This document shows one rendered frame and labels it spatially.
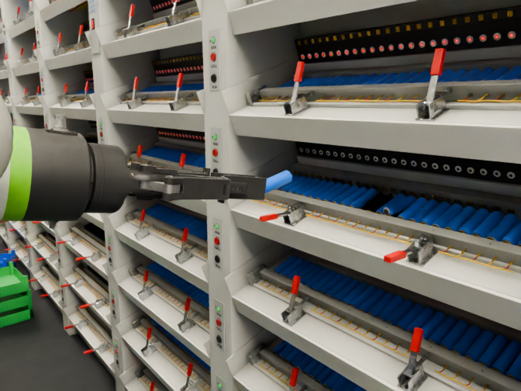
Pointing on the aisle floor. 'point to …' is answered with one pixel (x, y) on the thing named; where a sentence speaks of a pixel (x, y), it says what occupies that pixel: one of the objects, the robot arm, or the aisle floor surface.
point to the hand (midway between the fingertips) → (237, 186)
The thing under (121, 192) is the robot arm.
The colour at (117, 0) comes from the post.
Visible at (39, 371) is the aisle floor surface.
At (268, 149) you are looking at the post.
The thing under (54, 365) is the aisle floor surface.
